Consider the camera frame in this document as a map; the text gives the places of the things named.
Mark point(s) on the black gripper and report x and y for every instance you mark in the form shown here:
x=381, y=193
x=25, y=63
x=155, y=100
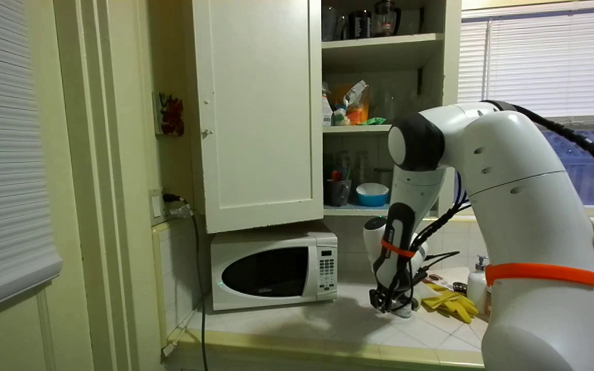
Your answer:
x=392, y=289

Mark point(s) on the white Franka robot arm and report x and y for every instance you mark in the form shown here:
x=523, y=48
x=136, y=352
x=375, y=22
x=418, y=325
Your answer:
x=516, y=207

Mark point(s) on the closed white cabinet door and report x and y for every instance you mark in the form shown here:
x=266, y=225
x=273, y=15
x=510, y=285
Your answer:
x=259, y=110

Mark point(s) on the open white cabinet door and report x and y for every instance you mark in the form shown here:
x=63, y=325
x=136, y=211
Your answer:
x=452, y=55

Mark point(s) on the white pump soap bottle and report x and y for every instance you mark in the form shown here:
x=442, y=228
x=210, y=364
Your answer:
x=477, y=285

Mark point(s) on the blue bowl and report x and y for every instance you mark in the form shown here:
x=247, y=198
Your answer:
x=372, y=196

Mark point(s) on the dark cup with utensils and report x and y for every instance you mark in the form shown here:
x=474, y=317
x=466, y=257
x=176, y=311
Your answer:
x=338, y=193

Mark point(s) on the white microwave oven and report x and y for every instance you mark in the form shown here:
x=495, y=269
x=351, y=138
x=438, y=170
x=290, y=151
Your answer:
x=269, y=270

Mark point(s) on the orange packet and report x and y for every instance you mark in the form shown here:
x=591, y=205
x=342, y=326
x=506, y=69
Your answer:
x=357, y=115

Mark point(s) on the small white bottle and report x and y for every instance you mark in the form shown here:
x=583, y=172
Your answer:
x=326, y=111

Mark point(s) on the dark glass jar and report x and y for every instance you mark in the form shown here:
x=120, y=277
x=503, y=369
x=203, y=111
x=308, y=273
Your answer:
x=385, y=20

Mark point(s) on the white window blinds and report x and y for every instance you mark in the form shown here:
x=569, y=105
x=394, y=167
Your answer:
x=546, y=63

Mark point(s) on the cream panelled door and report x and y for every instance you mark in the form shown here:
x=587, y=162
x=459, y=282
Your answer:
x=8, y=342

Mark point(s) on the white door blinds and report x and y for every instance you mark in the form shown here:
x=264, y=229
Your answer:
x=8, y=151

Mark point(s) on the red wall decoration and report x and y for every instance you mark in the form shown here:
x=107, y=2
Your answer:
x=171, y=115

